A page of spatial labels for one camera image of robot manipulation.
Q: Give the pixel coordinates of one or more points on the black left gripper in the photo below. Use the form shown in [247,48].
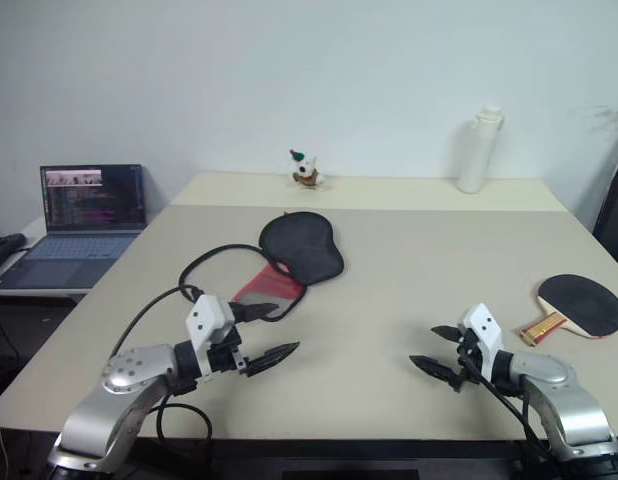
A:
[228,357]

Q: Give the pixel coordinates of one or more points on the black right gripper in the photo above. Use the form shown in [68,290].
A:
[467,365]

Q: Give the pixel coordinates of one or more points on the black and red paddle case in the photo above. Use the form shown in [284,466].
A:
[304,247]

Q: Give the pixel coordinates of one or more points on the black rubber table tennis paddle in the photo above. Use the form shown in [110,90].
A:
[581,305]

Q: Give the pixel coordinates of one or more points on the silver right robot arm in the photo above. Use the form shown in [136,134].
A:
[564,395]

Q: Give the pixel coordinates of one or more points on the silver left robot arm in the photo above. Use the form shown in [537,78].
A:
[139,395]

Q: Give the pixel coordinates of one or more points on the small white plush dog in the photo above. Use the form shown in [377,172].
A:
[305,172]

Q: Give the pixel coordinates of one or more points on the white water bottle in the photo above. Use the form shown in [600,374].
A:
[474,155]

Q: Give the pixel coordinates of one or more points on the open grey laptop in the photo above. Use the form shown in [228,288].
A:
[89,200]

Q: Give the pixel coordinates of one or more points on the black office chair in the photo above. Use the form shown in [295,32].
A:
[616,215]

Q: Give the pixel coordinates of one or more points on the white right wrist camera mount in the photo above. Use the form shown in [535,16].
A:
[486,332]

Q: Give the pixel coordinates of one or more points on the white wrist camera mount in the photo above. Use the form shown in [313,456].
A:
[205,320]
[486,332]

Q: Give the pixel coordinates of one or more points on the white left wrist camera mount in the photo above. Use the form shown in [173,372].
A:
[205,320]

